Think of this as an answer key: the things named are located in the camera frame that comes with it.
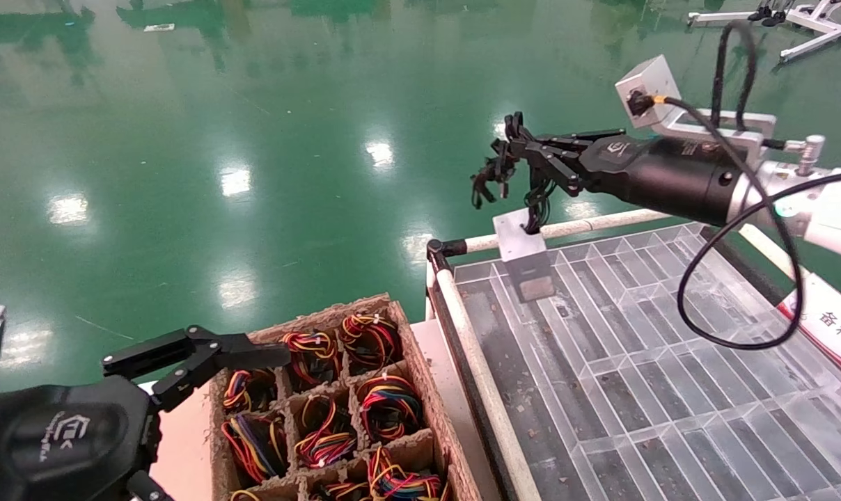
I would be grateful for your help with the white metal floor stand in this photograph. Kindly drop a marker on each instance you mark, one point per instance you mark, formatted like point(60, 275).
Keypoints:
point(713, 17)

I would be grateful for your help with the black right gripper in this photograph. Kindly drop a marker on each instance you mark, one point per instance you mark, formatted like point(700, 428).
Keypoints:
point(664, 177)

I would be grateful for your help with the brown cardboard divider box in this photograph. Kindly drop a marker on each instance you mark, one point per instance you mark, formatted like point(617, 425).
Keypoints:
point(417, 362)

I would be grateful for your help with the white sign with red border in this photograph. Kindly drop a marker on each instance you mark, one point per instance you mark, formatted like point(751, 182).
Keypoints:
point(835, 323)

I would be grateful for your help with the clear plastic divider tray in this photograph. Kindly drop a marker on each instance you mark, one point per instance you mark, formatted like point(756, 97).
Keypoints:
point(636, 390)

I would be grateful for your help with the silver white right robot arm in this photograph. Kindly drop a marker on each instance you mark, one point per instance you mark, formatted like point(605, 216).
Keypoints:
point(831, 209)

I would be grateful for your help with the white pipe rack frame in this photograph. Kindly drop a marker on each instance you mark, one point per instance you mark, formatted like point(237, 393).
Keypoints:
point(483, 390)

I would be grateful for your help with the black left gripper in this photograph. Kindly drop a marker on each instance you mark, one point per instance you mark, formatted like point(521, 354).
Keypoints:
point(51, 445)

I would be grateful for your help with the white paper scrap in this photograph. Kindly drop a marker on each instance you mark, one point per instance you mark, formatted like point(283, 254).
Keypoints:
point(159, 28)

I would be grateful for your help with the silver camera mount bracket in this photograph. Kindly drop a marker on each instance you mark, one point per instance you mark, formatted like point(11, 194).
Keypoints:
point(758, 120)

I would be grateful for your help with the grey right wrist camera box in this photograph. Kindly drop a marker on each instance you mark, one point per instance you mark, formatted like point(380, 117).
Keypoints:
point(654, 80)

